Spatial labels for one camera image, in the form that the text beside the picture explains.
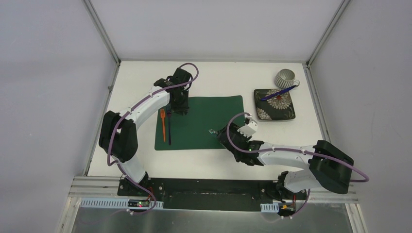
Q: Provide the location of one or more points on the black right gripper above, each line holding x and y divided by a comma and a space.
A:
233, 127

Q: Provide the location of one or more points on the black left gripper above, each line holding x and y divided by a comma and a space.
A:
179, 105

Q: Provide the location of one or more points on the purple metallic fork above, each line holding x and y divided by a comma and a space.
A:
169, 115

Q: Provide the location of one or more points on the orange plastic fork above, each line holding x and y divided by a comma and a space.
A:
163, 117

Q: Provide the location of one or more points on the green placemat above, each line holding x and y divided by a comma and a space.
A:
190, 131

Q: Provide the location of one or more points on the gold copper spoon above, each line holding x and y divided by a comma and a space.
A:
211, 131

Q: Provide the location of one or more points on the black floral square plate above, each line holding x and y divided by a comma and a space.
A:
278, 108

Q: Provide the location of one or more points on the blue plastic knife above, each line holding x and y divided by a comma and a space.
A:
278, 93

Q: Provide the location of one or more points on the grey ribbed mug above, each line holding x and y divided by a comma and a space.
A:
285, 78

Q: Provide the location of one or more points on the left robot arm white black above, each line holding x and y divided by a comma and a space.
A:
118, 135

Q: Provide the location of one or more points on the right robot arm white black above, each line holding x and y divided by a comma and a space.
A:
322, 165

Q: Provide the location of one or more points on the right electronics board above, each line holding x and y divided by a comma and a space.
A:
287, 207

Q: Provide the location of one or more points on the electronics board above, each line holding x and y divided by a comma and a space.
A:
287, 207
138, 203

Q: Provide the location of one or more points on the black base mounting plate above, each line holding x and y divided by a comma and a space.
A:
214, 195

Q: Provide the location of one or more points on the left electronics board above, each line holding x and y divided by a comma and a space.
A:
138, 203

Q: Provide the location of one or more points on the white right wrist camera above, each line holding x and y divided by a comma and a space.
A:
249, 128

